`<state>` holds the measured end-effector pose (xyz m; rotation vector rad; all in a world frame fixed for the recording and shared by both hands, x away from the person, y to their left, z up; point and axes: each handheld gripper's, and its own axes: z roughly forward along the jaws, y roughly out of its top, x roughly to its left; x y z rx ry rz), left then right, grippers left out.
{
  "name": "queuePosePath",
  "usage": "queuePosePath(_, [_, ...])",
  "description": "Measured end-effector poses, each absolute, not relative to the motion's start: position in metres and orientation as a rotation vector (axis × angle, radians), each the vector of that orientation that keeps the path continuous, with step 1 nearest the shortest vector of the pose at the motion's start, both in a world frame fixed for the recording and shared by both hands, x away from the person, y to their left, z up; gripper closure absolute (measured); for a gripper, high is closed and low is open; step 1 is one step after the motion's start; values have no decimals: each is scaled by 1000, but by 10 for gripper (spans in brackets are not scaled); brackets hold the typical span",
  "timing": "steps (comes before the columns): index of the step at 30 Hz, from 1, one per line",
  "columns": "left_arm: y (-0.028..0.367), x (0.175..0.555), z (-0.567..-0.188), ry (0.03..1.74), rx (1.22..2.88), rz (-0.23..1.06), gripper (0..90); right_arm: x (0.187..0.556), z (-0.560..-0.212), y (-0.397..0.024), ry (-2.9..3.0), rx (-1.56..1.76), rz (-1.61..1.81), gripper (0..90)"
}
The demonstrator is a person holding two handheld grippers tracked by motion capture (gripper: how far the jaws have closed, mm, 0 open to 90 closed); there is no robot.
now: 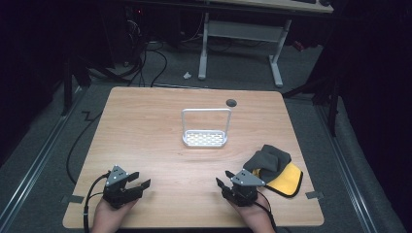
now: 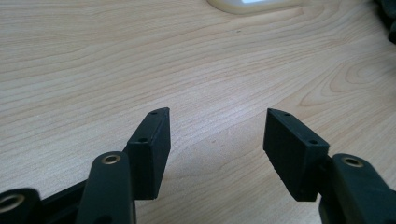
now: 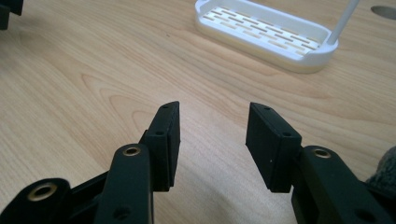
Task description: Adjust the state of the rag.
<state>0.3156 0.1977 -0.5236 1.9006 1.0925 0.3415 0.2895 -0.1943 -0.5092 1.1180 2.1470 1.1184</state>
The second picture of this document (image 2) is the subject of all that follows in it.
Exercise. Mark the dark gray towel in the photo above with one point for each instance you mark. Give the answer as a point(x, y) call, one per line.
point(389, 15)

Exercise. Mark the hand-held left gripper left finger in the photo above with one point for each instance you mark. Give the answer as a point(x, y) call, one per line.
point(149, 155)

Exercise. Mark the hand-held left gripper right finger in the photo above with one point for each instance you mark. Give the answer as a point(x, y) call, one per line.
point(292, 149)

